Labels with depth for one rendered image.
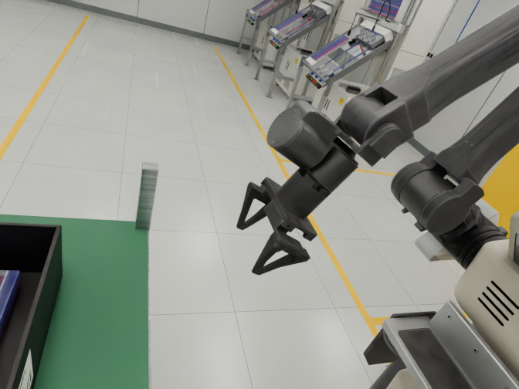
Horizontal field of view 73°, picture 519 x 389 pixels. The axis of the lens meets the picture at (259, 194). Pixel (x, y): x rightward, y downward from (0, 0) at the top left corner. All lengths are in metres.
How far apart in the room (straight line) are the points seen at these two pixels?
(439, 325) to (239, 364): 1.19
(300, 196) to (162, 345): 1.35
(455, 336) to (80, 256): 0.66
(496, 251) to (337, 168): 0.30
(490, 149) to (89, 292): 0.67
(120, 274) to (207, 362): 1.09
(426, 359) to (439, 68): 0.43
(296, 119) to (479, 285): 0.41
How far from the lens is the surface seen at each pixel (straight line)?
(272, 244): 0.46
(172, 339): 1.76
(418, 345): 0.68
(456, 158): 0.62
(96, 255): 0.73
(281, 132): 0.44
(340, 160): 0.47
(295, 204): 0.48
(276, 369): 1.80
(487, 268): 0.66
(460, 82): 0.52
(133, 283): 0.68
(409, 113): 0.48
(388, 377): 1.27
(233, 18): 7.53
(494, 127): 0.63
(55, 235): 0.60
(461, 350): 0.69
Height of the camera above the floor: 1.47
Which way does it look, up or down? 32 degrees down
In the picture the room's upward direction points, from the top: 19 degrees clockwise
